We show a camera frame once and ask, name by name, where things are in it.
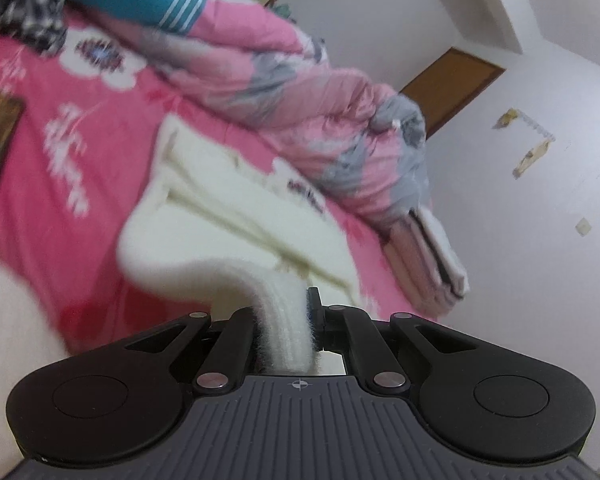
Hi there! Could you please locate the pink grey floral quilt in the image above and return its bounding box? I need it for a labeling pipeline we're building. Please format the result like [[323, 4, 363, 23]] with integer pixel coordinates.
[[100, 0, 431, 233]]

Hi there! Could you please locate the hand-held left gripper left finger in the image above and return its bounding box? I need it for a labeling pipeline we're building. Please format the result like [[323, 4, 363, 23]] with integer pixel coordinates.
[[125, 307, 257, 396]]

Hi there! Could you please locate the brown wooden door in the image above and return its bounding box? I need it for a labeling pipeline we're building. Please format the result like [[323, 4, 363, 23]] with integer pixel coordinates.
[[399, 47, 506, 141]]

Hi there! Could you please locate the white fleece sweater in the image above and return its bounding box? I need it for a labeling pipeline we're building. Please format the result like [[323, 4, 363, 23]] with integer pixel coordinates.
[[117, 115, 376, 376]]

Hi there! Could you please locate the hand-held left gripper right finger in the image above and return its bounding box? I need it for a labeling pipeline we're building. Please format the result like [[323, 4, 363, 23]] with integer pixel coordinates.
[[307, 286, 481, 396]]

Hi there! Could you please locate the pink floral bed sheet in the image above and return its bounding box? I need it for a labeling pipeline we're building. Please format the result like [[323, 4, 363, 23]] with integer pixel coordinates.
[[0, 15, 441, 356]]

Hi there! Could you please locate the wall hook rack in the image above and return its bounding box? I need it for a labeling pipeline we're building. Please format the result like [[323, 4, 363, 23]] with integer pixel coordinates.
[[492, 107, 556, 181]]

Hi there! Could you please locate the stack of folded clothes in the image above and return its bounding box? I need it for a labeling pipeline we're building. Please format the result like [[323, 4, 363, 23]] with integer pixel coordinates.
[[382, 207, 471, 318]]

